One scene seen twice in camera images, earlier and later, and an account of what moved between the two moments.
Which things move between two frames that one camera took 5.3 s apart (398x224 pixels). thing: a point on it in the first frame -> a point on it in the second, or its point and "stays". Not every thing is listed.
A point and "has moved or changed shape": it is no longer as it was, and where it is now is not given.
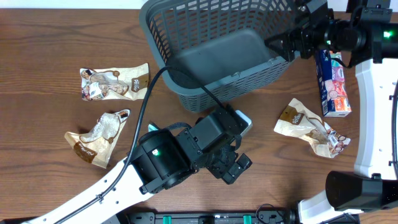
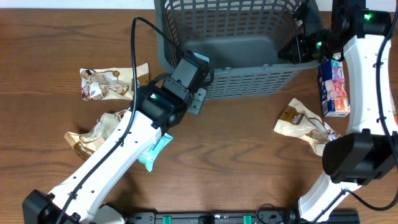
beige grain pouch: [127, 83] stays
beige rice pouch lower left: [96, 144] stays
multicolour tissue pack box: [335, 93] stays
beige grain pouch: [295, 119] stays
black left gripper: [229, 177] -> [202, 93]
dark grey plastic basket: [210, 50] has moved or changed shape
